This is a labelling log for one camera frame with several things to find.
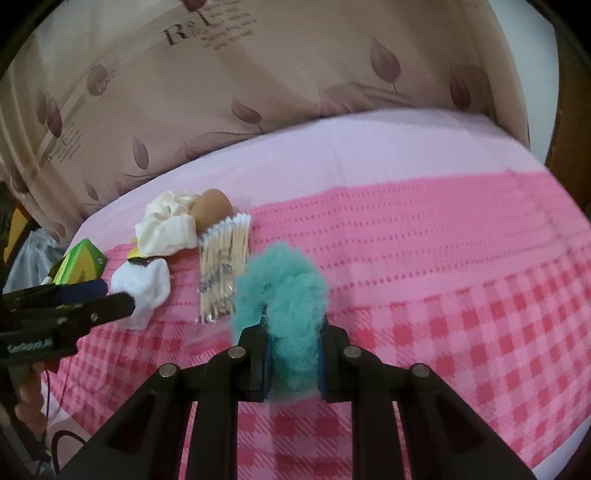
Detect black cable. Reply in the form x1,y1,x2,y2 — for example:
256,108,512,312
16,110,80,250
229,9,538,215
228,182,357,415
48,429,88,476

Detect pink checked tablecloth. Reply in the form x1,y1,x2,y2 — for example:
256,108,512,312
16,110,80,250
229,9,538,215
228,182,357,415
41,108,591,480

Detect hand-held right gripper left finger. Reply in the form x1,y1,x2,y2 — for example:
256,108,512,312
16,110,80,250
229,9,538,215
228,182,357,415
55,323,271,480

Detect beige leaf print curtain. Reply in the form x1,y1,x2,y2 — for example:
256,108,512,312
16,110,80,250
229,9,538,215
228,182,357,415
0,0,532,250

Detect grey plastic bag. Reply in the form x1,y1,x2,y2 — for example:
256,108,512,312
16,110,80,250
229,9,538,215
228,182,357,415
9,228,65,296

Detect person's left hand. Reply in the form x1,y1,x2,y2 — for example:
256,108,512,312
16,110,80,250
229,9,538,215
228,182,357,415
14,364,49,432

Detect white sock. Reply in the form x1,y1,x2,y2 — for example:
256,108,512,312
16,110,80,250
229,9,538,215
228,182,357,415
111,258,171,330

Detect brown egg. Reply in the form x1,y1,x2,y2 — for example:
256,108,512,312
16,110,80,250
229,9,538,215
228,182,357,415
190,189,233,234

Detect cotton swab packet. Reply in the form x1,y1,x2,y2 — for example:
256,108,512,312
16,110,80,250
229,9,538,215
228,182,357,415
196,212,253,324

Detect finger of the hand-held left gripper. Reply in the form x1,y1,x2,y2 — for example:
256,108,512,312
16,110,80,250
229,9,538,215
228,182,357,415
0,279,109,315
54,292,137,332

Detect green tissue box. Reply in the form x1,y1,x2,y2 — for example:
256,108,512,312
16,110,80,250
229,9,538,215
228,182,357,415
48,239,109,287

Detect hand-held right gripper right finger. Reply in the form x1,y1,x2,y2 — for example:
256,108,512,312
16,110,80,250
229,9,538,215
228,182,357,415
316,318,539,480

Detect teal fluffy scrunchie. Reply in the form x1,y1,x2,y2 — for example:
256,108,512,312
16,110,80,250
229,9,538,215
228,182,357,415
228,244,329,402

